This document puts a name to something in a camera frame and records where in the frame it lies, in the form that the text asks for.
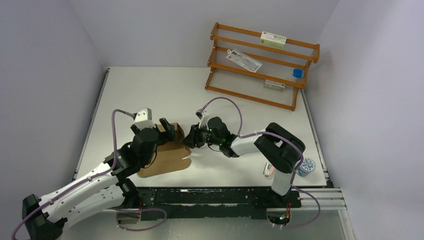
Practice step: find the clear plastic packet with label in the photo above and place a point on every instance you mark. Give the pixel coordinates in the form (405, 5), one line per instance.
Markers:
(243, 60)

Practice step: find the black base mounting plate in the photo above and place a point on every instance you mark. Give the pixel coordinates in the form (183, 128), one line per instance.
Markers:
(207, 202)

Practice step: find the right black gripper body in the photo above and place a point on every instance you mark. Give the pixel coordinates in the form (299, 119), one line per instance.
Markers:
(206, 138)

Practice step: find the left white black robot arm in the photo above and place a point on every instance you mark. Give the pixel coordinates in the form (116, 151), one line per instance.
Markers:
(106, 186)

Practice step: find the blue white round tin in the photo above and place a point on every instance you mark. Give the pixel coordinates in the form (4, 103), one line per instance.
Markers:
(307, 166)

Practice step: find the blue cap bottle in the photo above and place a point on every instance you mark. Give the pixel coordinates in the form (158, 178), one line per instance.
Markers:
(298, 73)

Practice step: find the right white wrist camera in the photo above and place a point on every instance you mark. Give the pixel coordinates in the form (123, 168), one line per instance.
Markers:
(203, 118)

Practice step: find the brown cardboard box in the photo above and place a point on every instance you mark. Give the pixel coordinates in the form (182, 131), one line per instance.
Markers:
(172, 156)

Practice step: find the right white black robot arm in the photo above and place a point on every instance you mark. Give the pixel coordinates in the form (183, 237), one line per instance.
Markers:
(281, 148)

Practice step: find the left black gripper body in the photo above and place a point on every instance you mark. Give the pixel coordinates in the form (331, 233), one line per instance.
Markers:
(161, 138)

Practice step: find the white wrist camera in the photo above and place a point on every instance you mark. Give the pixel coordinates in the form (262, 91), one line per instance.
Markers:
(143, 119)
(203, 118)

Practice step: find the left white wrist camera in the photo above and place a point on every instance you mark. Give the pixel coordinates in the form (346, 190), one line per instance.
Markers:
(143, 119)

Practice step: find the small white box lower shelf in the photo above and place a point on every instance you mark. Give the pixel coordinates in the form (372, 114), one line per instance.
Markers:
(273, 85)

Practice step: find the orange wooden shelf rack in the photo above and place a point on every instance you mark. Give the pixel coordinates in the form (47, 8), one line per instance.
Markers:
(231, 79)

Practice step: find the small pink white stapler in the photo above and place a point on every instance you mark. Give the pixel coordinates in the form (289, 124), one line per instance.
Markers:
(268, 169)

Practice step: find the white green box top shelf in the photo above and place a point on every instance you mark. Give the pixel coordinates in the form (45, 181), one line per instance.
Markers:
(272, 40)

